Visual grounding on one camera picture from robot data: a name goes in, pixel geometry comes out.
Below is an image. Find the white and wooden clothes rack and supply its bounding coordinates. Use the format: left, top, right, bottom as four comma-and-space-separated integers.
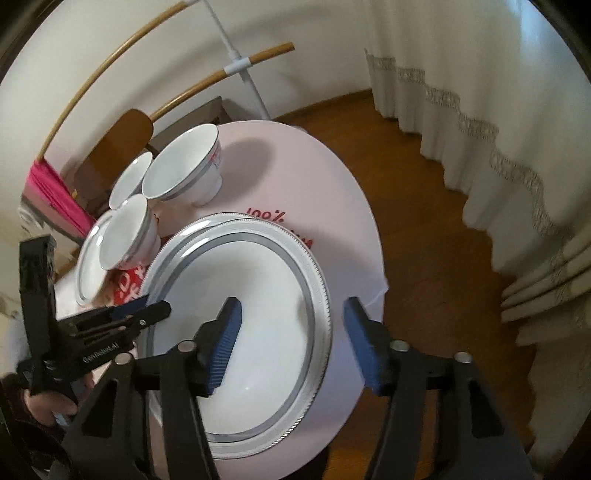
34, 0, 296, 162

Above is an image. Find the person's left hand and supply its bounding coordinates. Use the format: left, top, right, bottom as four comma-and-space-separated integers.
25, 369, 93, 428

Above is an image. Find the dark brown furniture piece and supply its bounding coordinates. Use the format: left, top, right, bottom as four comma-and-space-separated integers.
152, 97, 259, 148

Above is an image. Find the large white bowl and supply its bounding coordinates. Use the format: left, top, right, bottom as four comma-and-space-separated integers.
141, 124, 223, 207

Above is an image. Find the round white printed table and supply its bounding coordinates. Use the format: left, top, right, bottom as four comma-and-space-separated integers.
53, 120, 389, 480

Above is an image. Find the brown wooden chair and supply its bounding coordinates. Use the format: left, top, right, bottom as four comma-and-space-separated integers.
71, 108, 155, 217

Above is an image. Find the small grey-rimmed white plate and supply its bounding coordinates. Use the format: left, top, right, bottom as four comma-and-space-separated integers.
75, 210, 116, 308

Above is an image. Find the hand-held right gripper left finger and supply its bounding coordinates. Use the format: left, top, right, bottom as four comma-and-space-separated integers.
51, 296, 243, 480

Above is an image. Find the small white bowl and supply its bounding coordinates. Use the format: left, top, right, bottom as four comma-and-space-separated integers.
99, 194, 162, 271
108, 151, 154, 209

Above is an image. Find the cream lace-trimmed curtain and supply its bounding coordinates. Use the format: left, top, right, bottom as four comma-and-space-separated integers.
365, 0, 591, 462

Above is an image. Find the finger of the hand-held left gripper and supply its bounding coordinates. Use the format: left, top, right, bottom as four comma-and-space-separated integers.
74, 316, 151, 344
55, 300, 172, 333

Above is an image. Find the pink cloth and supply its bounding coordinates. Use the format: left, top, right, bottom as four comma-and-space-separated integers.
21, 159, 95, 241

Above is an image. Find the large grey-rimmed white plate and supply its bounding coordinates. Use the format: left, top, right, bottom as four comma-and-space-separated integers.
139, 219, 334, 462
145, 212, 319, 296

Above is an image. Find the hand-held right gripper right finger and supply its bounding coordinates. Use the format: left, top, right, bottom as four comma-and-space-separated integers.
344, 296, 536, 480

